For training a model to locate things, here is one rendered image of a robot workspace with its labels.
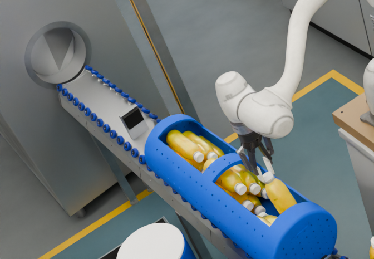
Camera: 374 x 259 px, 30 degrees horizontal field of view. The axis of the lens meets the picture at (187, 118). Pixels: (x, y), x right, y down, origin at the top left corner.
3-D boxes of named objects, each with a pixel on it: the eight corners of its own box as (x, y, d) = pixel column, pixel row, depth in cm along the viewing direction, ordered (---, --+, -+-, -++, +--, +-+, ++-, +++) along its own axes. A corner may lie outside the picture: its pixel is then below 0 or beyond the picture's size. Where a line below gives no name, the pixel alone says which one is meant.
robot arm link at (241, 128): (222, 116, 225) (227, 130, 229) (239, 127, 218) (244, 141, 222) (244, 100, 228) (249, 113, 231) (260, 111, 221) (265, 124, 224)
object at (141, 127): (147, 127, 345) (134, 103, 335) (151, 130, 342) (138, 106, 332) (131, 138, 342) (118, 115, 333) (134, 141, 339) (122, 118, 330)
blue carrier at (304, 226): (208, 147, 313) (186, 100, 296) (345, 248, 246) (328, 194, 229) (158, 186, 305) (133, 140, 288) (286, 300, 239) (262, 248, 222)
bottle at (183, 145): (172, 127, 290) (196, 145, 276) (183, 133, 294) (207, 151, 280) (162, 141, 290) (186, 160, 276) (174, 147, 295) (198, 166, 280)
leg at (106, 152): (136, 197, 451) (95, 126, 414) (139, 201, 447) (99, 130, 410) (128, 203, 450) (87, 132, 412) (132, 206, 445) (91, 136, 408)
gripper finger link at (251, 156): (254, 142, 228) (251, 144, 228) (258, 170, 234) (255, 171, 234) (247, 138, 231) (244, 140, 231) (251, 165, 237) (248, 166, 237)
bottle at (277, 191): (291, 220, 248) (263, 177, 245) (308, 213, 244) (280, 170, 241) (286, 230, 242) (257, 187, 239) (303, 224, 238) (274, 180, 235)
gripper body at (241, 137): (249, 115, 230) (257, 135, 236) (230, 129, 228) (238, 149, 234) (263, 123, 225) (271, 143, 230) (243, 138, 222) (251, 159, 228)
